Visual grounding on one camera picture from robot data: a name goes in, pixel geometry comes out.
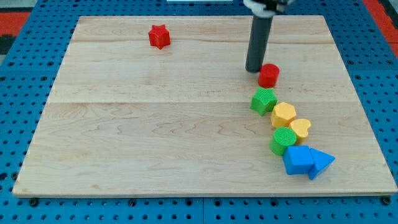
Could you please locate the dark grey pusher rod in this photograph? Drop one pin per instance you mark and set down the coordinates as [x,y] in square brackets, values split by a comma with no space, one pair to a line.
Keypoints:
[260,30]

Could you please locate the white and black rod mount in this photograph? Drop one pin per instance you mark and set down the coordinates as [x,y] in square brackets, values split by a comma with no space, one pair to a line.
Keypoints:
[267,8]

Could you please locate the green star block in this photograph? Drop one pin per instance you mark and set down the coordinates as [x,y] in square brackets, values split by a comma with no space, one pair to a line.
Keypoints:
[263,101]

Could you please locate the red star block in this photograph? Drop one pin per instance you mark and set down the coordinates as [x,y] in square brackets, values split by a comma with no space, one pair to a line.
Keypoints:
[159,36]

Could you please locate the red cylinder block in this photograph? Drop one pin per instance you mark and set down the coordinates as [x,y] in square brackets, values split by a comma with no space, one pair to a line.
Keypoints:
[268,75]

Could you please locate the yellow hexagon block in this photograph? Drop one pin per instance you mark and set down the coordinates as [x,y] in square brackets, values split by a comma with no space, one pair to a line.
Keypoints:
[283,114]

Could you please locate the yellow heart block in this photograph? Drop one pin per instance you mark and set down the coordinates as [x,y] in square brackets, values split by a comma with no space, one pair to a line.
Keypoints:
[300,127]

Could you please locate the green cylinder block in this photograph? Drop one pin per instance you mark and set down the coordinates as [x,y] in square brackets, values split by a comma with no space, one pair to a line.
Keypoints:
[282,138]

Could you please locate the wooden board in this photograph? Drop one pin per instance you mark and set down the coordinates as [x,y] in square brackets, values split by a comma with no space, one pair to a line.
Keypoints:
[125,119]

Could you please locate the blue cube block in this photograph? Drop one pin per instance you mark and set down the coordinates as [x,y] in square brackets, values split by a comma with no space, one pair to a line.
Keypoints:
[298,160]

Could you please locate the blue triangle block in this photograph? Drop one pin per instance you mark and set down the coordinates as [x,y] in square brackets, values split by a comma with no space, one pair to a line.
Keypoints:
[321,161]

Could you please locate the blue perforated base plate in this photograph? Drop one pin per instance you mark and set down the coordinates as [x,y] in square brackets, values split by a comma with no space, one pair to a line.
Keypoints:
[30,67]

